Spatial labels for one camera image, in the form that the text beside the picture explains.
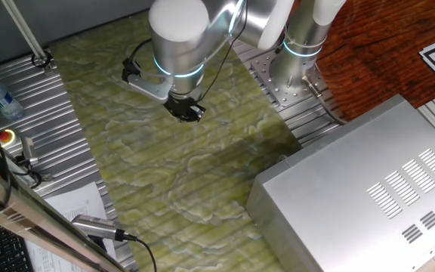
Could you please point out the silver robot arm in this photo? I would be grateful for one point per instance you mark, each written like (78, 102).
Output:
(179, 49)

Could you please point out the grey conduit with metal connector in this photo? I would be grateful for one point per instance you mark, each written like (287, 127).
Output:
(313, 87)

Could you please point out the microwave door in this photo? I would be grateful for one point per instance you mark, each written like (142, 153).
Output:
(346, 130)

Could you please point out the brown wood grain mat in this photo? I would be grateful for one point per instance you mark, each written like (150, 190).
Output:
(372, 56)

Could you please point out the red emergency stop button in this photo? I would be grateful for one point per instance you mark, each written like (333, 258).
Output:
(5, 136)

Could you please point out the silver microwave oven body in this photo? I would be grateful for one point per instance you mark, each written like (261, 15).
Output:
(353, 211)

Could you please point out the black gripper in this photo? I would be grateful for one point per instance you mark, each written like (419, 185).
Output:
(179, 107)

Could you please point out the clear plastic water bottle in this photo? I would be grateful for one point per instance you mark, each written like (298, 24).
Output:
(2, 100)

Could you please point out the white stand pole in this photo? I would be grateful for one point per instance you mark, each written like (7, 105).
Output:
(23, 30)

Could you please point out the green marble pattern mat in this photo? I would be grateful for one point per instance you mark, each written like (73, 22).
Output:
(145, 170)

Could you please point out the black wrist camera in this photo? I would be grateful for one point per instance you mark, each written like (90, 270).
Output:
(130, 72)

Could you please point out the printed paper sheet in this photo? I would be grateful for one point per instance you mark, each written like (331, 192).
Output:
(81, 200)

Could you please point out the silver ribbed camera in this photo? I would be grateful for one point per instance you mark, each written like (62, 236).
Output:
(96, 226)

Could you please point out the silver camera mounting bracket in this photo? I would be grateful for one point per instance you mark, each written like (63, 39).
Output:
(149, 88)

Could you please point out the metal frame bar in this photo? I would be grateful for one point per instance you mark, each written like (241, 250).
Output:
(13, 211)

